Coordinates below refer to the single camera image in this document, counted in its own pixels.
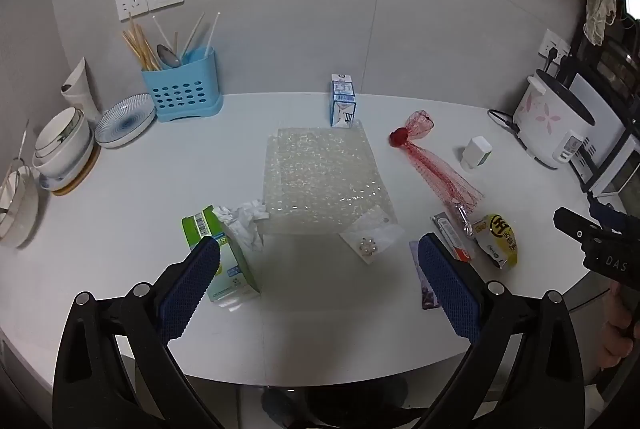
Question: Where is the yellow snack packet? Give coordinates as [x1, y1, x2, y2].
[472, 214, 519, 269]

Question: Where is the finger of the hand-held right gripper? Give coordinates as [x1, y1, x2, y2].
[552, 208, 596, 242]
[587, 194, 640, 230]

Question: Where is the white floral rice cooker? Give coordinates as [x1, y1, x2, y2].
[512, 69, 597, 170]

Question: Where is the clear bubble wrap sheet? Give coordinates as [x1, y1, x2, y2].
[263, 119, 399, 235]

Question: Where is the black power cable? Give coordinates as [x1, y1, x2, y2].
[487, 108, 527, 141]

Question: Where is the person's right hand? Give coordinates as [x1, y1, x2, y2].
[602, 289, 636, 369]

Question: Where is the small white bowl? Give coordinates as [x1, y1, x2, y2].
[36, 108, 86, 156]

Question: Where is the blue cutlery holder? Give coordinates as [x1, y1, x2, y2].
[141, 48, 223, 124]

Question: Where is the round wooden trivet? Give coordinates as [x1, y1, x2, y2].
[52, 144, 101, 197]

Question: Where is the silver foil wrapper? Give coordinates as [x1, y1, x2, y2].
[452, 204, 475, 238]

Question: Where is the purple card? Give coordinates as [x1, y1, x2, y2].
[408, 240, 441, 311]

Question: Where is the metal spoon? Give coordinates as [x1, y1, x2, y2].
[156, 44, 182, 69]

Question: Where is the green white carton box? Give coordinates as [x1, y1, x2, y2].
[181, 205, 262, 306]

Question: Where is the clear plastic bag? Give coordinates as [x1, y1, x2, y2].
[338, 205, 405, 265]

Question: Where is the white wall socket with plug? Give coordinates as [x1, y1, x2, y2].
[539, 28, 571, 61]

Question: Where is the red mesh bag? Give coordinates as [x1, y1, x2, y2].
[389, 110, 485, 213]

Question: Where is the white countertop oven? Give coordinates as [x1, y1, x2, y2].
[570, 74, 640, 201]

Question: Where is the white hanging cloth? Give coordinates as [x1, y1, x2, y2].
[583, 0, 619, 46]

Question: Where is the glass bowl at left edge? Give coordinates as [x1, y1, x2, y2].
[0, 120, 40, 250]

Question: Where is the white slanted cup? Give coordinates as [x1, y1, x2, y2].
[61, 57, 101, 123]

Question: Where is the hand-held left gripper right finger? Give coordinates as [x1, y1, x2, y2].
[415, 232, 586, 429]

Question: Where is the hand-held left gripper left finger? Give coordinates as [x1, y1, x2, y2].
[52, 236, 226, 429]

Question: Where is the bundle of wooden chopsticks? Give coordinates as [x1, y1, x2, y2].
[121, 13, 164, 71]

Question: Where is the small white box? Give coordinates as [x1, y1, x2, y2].
[461, 136, 493, 172]

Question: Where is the white tissue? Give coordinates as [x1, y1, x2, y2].
[212, 199, 269, 253]

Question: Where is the blue patterned plate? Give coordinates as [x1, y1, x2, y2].
[95, 93, 157, 149]

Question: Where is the large white bowl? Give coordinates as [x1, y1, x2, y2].
[32, 119, 95, 178]

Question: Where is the white ointment tube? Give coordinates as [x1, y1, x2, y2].
[432, 212, 474, 264]

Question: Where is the blue white milk carton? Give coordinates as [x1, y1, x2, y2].
[329, 72, 359, 129]

